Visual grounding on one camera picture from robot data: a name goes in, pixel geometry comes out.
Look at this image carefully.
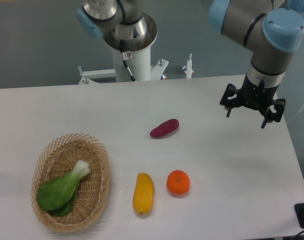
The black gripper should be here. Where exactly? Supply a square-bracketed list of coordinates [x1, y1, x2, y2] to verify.
[219, 75, 286, 129]

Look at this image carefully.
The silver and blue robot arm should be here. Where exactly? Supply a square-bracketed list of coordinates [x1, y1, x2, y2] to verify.
[76, 0, 304, 124]

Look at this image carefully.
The orange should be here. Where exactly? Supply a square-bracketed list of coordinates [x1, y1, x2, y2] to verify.
[166, 170, 191, 195]

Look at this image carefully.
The purple sweet potato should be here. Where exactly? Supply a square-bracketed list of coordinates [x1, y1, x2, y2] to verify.
[149, 118, 180, 139]

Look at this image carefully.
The yellow mango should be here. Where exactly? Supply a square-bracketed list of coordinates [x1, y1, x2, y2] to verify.
[132, 172, 154, 215]

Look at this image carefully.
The woven wicker basket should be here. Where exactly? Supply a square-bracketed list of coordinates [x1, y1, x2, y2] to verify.
[31, 133, 111, 233]

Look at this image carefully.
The green bok choy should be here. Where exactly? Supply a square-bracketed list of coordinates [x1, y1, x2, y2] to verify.
[36, 160, 91, 217]

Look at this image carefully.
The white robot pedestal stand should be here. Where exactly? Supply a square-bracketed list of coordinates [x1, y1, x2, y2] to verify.
[78, 47, 169, 85]

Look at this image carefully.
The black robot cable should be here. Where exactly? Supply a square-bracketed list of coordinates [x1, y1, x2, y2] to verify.
[119, 39, 137, 82]

